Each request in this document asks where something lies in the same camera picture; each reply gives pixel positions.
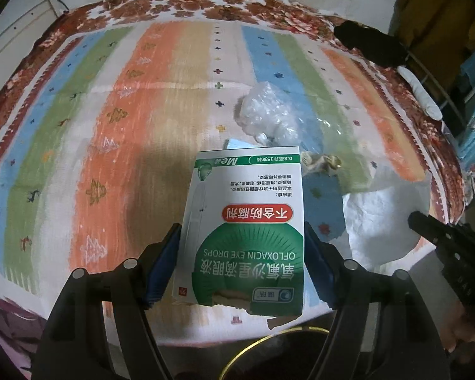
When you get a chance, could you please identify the dark bin with gold rim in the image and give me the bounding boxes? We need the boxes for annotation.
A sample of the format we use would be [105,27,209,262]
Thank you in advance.
[224,325,341,380]

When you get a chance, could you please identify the striped colourful mat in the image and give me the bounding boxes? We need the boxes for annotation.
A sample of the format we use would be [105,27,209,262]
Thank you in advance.
[0,19,436,305]

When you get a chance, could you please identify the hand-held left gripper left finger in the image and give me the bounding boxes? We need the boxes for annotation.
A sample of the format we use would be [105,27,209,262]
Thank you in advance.
[32,222,183,380]

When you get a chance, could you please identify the black cloth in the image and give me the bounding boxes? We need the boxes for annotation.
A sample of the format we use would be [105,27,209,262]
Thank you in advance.
[332,20,409,68]

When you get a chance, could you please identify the striped colourful tablecloth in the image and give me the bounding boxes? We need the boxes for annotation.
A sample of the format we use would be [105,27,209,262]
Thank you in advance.
[0,0,466,380]

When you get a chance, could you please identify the white paper sheet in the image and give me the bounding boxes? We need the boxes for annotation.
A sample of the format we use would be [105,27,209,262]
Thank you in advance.
[340,162,433,263]

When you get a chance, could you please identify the white rolled pillow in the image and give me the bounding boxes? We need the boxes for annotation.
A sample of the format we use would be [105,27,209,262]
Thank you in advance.
[398,65,444,120]

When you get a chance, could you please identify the metal bed frame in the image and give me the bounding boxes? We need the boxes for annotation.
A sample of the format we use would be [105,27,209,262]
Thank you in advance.
[407,49,467,129]

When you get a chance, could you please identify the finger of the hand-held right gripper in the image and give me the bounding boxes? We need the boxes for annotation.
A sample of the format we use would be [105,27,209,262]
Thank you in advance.
[408,211,456,252]

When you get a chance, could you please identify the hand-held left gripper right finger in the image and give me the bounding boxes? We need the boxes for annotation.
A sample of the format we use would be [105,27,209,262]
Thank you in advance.
[303,221,452,380]

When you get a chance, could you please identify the clear plastic bag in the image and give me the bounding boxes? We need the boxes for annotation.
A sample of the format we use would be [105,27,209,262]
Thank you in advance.
[231,81,341,147]

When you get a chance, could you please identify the yellow hanging garment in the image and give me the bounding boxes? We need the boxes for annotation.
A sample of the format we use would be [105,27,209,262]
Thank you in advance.
[392,0,475,50]

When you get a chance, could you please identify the light blue paper piece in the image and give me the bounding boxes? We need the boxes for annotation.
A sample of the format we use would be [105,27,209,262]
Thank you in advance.
[225,138,256,152]

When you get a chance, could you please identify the green and white medicine box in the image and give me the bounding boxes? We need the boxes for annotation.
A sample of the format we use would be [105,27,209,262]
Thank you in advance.
[170,145,305,318]

